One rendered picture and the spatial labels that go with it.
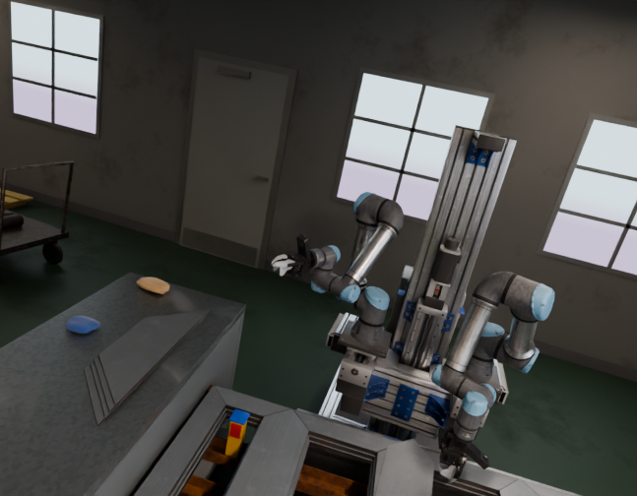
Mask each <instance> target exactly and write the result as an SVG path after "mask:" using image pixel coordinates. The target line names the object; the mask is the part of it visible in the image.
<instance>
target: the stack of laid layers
mask: <svg viewBox="0 0 637 496"><path fill-rule="evenodd" d="M235 409H239V408H236V407H232V406H229V405H225V407H224V408H223V411H222V412H221V414H220V415H219V417H218V418H217V420H216V422H215V423H214V425H213V426H212V428H211V429H210V431H209V433H208V434H207V436H206V437H205V439H204V440H203V442H202V444H201V445H200V447H199V448H198V450H197V452H196V453H195V455H194V456H193V458H192V459H191V461H190V463H189V464H188V466H187V467H186V468H185V469H184V471H183V473H182V474H181V476H180V477H179V479H178V480H177V482H176V484H175V485H174V487H173V488H172V490H171V491H170V493H169V495H168V496H179V495H180V494H181V492H182V490H183V489H184V487H185V485H186V484H187V482H188V481H189V479H190V477H191V476H192V474H193V472H194V471H195V469H196V467H197V466H198V464H199V462H200V461H201V459H202V458H203V457H204V455H205V453H206V452H207V450H208V448H209V447H210V445H211V444H212V442H213V440H214V439H215V437H216V435H217V434H218V432H219V430H220V429H221V427H222V425H223V423H224V421H225V420H226V419H230V417H231V415H232V414H233V412H234V410H235ZM239 410H242V409H239ZM242 411H245V410H242ZM245 412H248V411H245ZM248 413H250V415H249V417H248V419H247V424H246V425H248V426H251V427H254V428H256V430H255V432H254V434H253V436H252V438H251V440H250V442H249V444H248V446H247V448H246V450H245V452H244V454H243V456H242V458H241V460H240V462H239V464H238V466H237V468H236V470H235V472H234V474H233V476H232V478H231V480H230V482H229V484H228V486H227V488H226V490H225V492H224V494H223V496H225V494H226V492H227V490H228V488H229V486H230V485H231V483H232V481H233V479H234V477H235V475H236V473H237V470H238V468H239V466H240V464H241V462H242V460H243V458H244V456H245V454H246V452H247V450H248V448H249V446H250V444H251V442H252V440H253V438H254V436H255V434H256V432H257V430H258V428H259V425H260V423H261V421H262V419H263V417H264V416H261V415H258V414H255V413H251V412H248ZM309 445H310V446H313V447H316V448H319V449H322V450H326V451H329V452H332V453H335V454H338V455H341V456H344V457H348V458H351V459H354V460H357V461H360V462H363V463H366V464H370V471H369V478H368V486H367V494H366V496H375V494H376V490H377V486H378V482H379V478H380V474H381V470H382V466H383V463H384V459H385V455H386V451H387V449H385V450H382V451H380V452H373V451H370V450H367V449H364V448H361V447H359V446H355V445H352V444H349V443H346V442H343V441H339V440H336V439H333V438H330V437H327V436H324V435H320V434H317V433H314V432H311V431H309V432H308V435H307V438H306V441H305V444H304V447H303V450H302V453H301V456H300V459H299V462H298V465H297V468H296V471H295V474H294V477H293V481H292V484H291V487H290V490H289V493H288V495H287V496H293V494H294V490H295V487H296V484H297V481H298V479H299V476H300V472H301V469H302V466H303V463H304V460H305V456H306V453H307V450H308V447H309ZM448 479H449V478H447V477H445V476H443V475H442V474H440V472H439V471H436V470H435V471H434V476H433V485H437V486H440V487H443V488H446V489H449V490H452V491H455V492H459V493H462V494H465V495H468V496H500V491H499V490H496V489H492V488H489V487H486V486H483V485H480V484H476V483H473V482H470V481H467V480H465V479H462V478H458V479H457V480H455V481H454V482H452V483H448Z"/></svg>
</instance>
